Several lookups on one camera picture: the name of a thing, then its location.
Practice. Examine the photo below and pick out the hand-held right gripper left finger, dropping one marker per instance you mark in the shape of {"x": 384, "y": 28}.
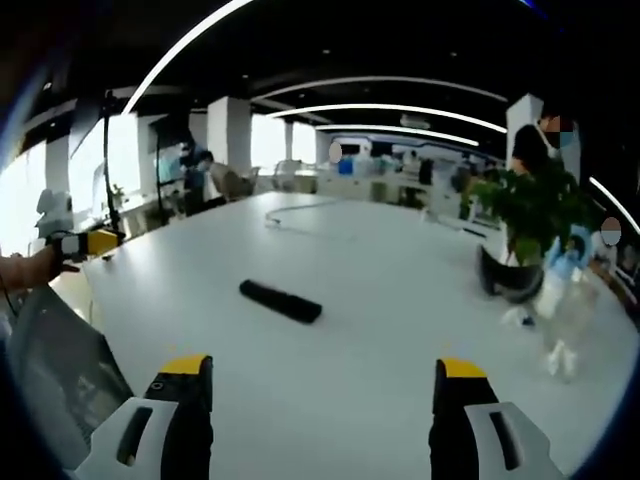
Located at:
{"x": 186, "y": 415}

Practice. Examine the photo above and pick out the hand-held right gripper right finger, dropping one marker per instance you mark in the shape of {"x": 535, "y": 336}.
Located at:
{"x": 452, "y": 415}

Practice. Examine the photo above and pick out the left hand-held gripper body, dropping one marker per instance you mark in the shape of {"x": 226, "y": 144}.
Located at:
{"x": 71, "y": 245}

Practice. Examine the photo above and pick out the black remote control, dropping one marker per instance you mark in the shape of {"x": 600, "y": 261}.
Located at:
{"x": 280, "y": 301}

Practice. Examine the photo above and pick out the white rounded device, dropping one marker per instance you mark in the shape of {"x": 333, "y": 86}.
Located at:
{"x": 54, "y": 207}

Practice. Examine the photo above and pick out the black stand pole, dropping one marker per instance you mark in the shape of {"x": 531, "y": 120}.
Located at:
{"x": 111, "y": 165}

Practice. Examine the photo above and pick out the grey mesh chair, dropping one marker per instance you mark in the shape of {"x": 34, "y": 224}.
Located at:
{"x": 60, "y": 370}

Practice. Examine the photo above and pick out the clear plastic bottle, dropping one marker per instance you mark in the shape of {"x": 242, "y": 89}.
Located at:
{"x": 560, "y": 320}

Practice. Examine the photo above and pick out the black plant pot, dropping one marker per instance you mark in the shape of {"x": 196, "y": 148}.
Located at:
{"x": 510, "y": 282}

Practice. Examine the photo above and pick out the beige office chair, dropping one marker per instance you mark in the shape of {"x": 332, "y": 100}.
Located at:
{"x": 237, "y": 182}

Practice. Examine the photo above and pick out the blue and white packet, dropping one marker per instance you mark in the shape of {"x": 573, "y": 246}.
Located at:
{"x": 570, "y": 252}

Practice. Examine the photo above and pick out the green potted plant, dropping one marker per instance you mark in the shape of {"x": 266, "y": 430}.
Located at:
{"x": 537, "y": 205}

